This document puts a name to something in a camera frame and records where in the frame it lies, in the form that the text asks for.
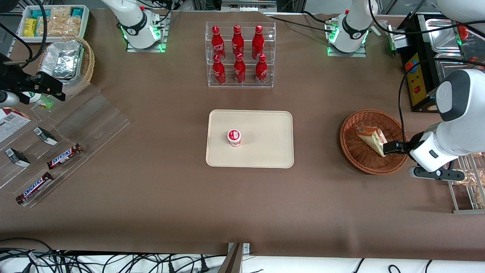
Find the clear acrylic bottle rack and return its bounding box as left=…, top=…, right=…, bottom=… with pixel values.
left=205, top=22, right=277, bottom=88

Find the brown round wicker basket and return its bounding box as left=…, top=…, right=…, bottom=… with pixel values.
left=339, top=109, right=410, bottom=175

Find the red and white carton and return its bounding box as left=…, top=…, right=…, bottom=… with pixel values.
left=0, top=107, right=31, bottom=143

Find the triangle sandwich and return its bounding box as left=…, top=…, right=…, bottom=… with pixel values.
left=355, top=126, right=388, bottom=157

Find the green and white bottle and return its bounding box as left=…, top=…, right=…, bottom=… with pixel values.
left=23, top=91, right=55, bottom=110

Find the red round object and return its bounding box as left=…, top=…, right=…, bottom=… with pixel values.
left=457, top=22, right=471, bottom=41

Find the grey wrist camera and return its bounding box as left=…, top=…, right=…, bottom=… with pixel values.
left=408, top=166, right=466, bottom=182
left=0, top=90, right=20, bottom=108

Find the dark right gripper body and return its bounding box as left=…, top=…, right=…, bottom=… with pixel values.
left=0, top=53, right=39, bottom=104

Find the clear acrylic stepped display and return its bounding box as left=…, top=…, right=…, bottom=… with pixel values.
left=0, top=83, right=131, bottom=208

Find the light tan wicker basket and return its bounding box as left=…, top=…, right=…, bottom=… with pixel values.
left=38, top=36, right=95, bottom=97

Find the metal table bracket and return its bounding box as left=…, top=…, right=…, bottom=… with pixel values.
left=218, top=242, right=251, bottom=273

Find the brown Snickers bar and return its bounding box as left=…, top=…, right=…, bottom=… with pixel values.
left=16, top=172, right=55, bottom=205
left=47, top=143, right=83, bottom=170

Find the red cola bottle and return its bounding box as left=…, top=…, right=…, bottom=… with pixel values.
left=232, top=25, right=245, bottom=58
left=233, top=53, right=246, bottom=84
left=212, top=54, right=227, bottom=85
left=211, top=25, right=226, bottom=62
left=252, top=25, right=264, bottom=60
left=255, top=54, right=268, bottom=85

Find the silver foil tray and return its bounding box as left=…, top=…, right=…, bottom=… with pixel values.
left=40, top=41, right=84, bottom=80

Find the small black white box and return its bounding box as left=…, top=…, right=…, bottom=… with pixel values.
left=33, top=127, right=58, bottom=146
left=5, top=148, right=31, bottom=168

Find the yellow snack packet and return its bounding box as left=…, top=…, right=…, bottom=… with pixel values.
left=24, top=18, right=38, bottom=38

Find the white plastic bin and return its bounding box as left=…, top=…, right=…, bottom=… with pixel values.
left=17, top=5, right=91, bottom=43

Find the silver metal rack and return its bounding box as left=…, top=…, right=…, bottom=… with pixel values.
left=447, top=153, right=485, bottom=214

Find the black cable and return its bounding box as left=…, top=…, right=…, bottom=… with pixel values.
left=368, top=0, right=485, bottom=38
left=0, top=238, right=228, bottom=273
left=397, top=57, right=485, bottom=157
left=264, top=11, right=335, bottom=26
left=0, top=0, right=49, bottom=69

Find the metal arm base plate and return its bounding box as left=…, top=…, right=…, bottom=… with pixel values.
left=327, top=17, right=368, bottom=58
left=126, top=11, right=167, bottom=53

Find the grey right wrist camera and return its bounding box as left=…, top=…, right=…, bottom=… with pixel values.
left=0, top=90, right=20, bottom=108

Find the black machine with yellow panel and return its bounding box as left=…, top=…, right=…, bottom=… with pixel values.
left=396, top=13, right=485, bottom=113

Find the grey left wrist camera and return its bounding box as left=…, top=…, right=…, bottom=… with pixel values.
left=408, top=166, right=466, bottom=182

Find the cream plastic tray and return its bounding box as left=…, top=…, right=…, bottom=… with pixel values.
left=205, top=110, right=294, bottom=168

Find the brown table cover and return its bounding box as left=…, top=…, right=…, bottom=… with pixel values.
left=0, top=8, right=485, bottom=262

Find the grey metal box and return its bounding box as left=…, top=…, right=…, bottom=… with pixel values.
left=386, top=24, right=409, bottom=57

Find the white cup with red lid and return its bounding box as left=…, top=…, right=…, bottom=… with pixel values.
left=227, top=129, right=242, bottom=147

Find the beige cracker bag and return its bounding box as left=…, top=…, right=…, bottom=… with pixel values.
left=37, top=16, right=82, bottom=37
left=50, top=6, right=73, bottom=19

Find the steel pan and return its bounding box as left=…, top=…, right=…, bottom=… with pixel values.
left=434, top=53, right=485, bottom=82
left=424, top=18, right=461, bottom=54

